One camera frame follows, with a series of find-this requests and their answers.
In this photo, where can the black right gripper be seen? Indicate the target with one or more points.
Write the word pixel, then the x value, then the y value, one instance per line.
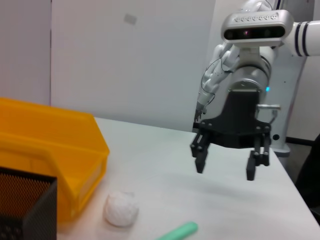
pixel 243 125

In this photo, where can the mint green pen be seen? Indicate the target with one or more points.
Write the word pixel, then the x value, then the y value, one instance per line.
pixel 180 231

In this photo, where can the white paper ball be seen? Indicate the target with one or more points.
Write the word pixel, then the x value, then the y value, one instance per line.
pixel 121 208

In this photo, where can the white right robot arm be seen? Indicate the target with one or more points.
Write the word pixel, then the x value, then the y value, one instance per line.
pixel 252 75

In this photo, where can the black mesh pen holder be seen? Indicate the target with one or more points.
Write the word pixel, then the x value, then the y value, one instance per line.
pixel 37 212

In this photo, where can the black chair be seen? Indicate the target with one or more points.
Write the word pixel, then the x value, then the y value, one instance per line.
pixel 310 175

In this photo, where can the white robot torso column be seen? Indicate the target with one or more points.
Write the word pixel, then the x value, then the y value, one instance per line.
pixel 287 100

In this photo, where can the yellow plastic storage bin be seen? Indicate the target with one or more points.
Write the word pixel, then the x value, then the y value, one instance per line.
pixel 50 130

